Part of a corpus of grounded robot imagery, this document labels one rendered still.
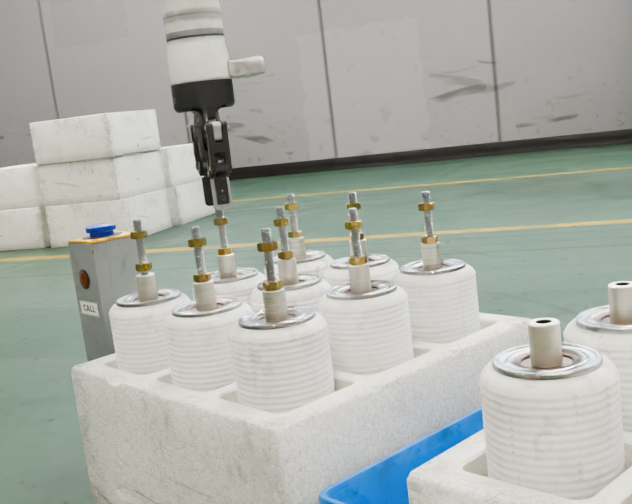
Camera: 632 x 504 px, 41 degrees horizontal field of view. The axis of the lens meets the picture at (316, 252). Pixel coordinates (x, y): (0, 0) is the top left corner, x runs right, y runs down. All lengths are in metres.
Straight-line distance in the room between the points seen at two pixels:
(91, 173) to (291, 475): 3.02
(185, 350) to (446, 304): 0.29
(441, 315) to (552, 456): 0.38
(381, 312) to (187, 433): 0.23
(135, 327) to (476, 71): 5.20
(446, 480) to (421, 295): 0.36
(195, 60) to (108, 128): 2.60
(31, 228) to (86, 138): 0.51
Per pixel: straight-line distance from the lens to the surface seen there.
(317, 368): 0.81
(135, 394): 0.94
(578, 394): 0.59
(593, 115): 5.97
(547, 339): 0.61
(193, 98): 1.03
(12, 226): 3.99
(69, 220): 3.79
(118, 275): 1.16
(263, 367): 0.80
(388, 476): 0.82
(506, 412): 0.60
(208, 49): 1.04
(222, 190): 1.03
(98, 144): 3.66
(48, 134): 3.80
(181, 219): 4.01
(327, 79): 6.33
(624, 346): 0.68
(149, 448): 0.95
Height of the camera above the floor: 0.44
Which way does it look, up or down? 9 degrees down
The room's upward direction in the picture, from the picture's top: 7 degrees counter-clockwise
